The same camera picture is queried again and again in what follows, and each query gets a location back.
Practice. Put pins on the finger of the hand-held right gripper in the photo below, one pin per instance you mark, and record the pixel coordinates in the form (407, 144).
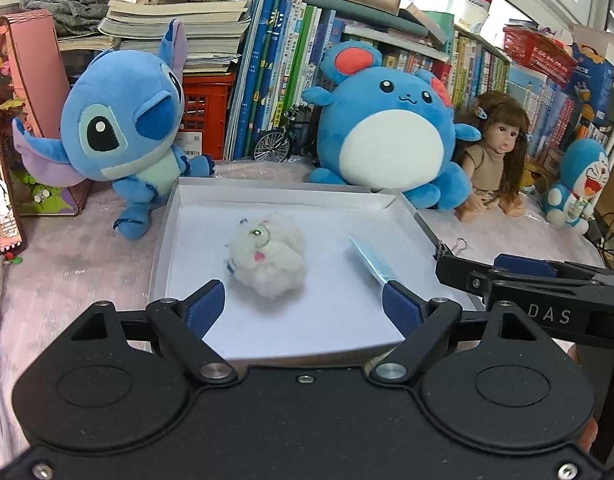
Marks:
(524, 265)
(462, 275)

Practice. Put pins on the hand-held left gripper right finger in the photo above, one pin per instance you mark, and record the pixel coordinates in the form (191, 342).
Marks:
(402, 310)

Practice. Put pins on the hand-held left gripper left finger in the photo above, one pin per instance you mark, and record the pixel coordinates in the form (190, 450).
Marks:
(206, 307)

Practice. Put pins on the white fluffy plush toy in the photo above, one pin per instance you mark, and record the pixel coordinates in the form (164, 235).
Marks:
(277, 265)

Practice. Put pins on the white shallow box tray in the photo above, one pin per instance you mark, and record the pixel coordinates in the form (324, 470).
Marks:
(312, 320)

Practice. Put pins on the person's right hand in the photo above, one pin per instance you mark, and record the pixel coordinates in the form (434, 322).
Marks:
(589, 435)

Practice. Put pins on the black binder clip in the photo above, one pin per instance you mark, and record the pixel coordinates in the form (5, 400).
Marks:
(447, 250)

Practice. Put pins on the brown-haired baby doll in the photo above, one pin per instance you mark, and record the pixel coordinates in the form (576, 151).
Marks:
(492, 160)

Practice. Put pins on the blue robot cat plush toy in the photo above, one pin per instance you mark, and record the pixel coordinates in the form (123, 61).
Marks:
(582, 160)

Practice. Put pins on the pink tablecloth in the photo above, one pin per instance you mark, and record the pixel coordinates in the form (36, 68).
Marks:
(77, 270)

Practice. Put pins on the round blue mouse plush toy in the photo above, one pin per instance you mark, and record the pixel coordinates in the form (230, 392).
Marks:
(392, 150)

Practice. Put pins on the black miniature bicycle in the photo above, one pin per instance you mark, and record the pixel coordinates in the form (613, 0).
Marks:
(269, 145)

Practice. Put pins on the blue carton box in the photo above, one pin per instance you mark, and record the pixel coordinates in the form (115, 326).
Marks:
(592, 75)

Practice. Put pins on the blue alien plush toy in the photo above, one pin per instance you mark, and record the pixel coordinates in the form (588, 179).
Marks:
(117, 125)

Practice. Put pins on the red plastic crate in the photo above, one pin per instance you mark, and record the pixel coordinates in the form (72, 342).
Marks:
(207, 100)

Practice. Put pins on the red plastic basket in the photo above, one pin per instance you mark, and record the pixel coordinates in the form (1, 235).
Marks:
(542, 52)

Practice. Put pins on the row of upright books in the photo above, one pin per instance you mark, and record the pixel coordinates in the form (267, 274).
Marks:
(267, 60)

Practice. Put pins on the white cup with red lid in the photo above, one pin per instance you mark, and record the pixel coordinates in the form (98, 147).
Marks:
(474, 10)

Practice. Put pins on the stack of flat-lying books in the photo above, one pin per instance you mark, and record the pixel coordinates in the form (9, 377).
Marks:
(177, 20)

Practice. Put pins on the grey flat book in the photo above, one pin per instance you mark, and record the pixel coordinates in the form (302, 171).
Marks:
(347, 7)

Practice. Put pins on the pink miniature house box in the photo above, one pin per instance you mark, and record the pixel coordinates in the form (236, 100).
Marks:
(37, 60)

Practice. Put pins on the grey cloth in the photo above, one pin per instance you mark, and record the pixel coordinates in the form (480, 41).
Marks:
(72, 10)

